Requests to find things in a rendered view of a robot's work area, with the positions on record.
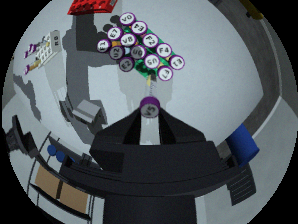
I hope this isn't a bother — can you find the red tube rack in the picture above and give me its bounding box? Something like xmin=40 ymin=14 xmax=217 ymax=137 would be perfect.
xmin=67 ymin=0 xmax=118 ymax=16

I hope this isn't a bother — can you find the white tube cap with purple rim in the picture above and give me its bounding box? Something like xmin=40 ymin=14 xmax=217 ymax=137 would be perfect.
xmin=157 ymin=62 xmax=173 ymax=81

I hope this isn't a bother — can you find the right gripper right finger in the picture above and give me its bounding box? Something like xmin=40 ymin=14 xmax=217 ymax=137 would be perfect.
xmin=158 ymin=107 xmax=206 ymax=145

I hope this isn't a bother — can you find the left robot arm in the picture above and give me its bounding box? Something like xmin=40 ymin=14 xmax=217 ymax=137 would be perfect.
xmin=3 ymin=123 xmax=24 ymax=159

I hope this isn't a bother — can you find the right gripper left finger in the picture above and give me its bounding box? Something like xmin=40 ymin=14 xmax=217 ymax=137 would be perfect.
xmin=93 ymin=107 xmax=142 ymax=145

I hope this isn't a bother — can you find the green tube rack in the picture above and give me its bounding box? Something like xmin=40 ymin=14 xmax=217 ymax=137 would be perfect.
xmin=123 ymin=27 xmax=169 ymax=79

